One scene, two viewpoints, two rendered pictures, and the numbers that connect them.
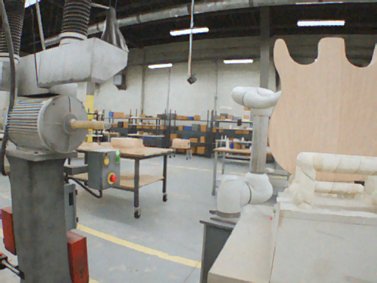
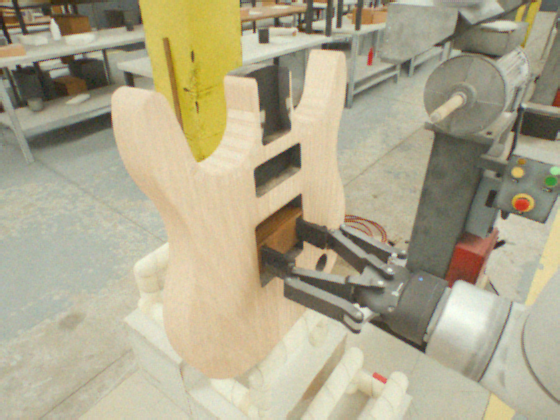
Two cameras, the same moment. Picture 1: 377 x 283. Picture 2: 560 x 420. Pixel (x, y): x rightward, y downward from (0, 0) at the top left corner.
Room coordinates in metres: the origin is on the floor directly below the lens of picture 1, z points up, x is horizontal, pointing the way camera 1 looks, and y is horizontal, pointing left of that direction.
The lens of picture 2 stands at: (0.73, -0.79, 1.63)
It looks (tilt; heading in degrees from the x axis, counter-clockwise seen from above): 34 degrees down; 106
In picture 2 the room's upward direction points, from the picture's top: straight up
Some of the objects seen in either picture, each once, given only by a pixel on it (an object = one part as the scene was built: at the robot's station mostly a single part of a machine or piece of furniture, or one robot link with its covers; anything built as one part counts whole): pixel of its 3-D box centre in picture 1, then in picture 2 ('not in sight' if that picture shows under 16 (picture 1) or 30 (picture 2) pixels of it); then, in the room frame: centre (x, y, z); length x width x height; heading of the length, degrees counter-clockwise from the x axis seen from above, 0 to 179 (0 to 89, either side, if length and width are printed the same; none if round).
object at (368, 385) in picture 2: not in sight; (372, 387); (0.78, -0.36, 0.96); 0.11 x 0.03 x 0.03; 161
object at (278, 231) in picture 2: not in sight; (274, 237); (0.61, -0.40, 1.31); 0.10 x 0.03 x 0.05; 70
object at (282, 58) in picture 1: (286, 55); (319, 86); (0.63, -0.27, 1.48); 0.07 x 0.04 x 0.09; 70
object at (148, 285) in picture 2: not in sight; (149, 289); (0.38, -0.40, 1.15); 0.03 x 0.03 x 0.09
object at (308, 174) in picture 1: (306, 186); not in sight; (0.44, -0.25, 1.15); 0.03 x 0.03 x 0.09
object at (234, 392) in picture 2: not in sight; (236, 394); (0.57, -0.48, 1.04); 0.11 x 0.03 x 0.03; 161
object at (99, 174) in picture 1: (92, 172); (523, 181); (1.20, 0.52, 0.99); 0.24 x 0.21 x 0.26; 68
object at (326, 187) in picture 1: (328, 187); not in sight; (0.56, -0.38, 1.12); 0.20 x 0.03 x 0.03; 70
